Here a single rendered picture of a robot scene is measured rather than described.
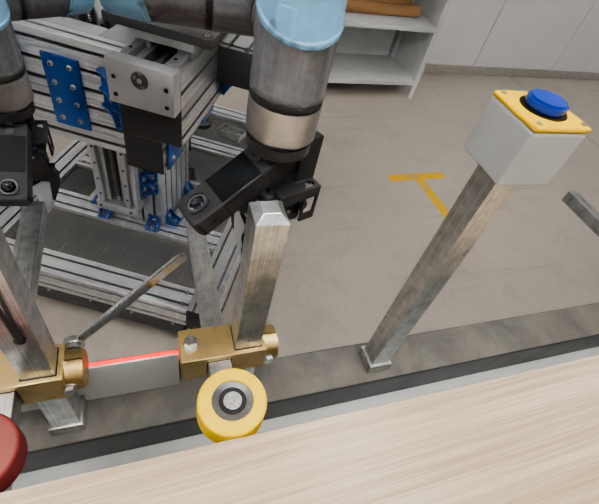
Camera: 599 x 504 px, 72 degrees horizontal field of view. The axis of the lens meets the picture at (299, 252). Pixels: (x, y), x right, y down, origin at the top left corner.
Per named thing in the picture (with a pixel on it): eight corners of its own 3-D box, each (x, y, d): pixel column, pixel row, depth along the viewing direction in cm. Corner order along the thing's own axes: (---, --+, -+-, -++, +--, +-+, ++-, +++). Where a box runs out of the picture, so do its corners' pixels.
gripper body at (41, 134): (57, 150, 70) (38, 83, 61) (53, 184, 65) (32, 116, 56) (4, 150, 67) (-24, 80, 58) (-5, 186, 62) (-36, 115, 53)
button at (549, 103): (511, 102, 41) (521, 86, 40) (541, 104, 43) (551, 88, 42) (536, 124, 39) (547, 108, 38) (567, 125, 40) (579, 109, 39)
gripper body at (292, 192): (312, 222, 54) (336, 143, 46) (257, 243, 50) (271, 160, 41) (279, 187, 58) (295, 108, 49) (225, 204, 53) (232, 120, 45)
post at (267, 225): (221, 396, 75) (249, 195, 41) (240, 392, 77) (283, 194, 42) (224, 415, 73) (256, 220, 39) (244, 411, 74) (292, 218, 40)
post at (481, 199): (357, 351, 79) (476, 154, 46) (380, 347, 80) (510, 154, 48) (366, 373, 76) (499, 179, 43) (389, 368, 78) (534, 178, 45)
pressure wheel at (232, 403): (182, 445, 53) (181, 411, 45) (217, 393, 58) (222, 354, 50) (236, 478, 52) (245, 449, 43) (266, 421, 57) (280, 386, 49)
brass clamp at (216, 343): (177, 345, 61) (177, 326, 57) (266, 331, 65) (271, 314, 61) (182, 384, 57) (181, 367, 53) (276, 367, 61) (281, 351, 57)
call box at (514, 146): (458, 152, 47) (495, 88, 41) (506, 152, 49) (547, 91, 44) (493, 193, 43) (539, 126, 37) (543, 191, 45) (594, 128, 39)
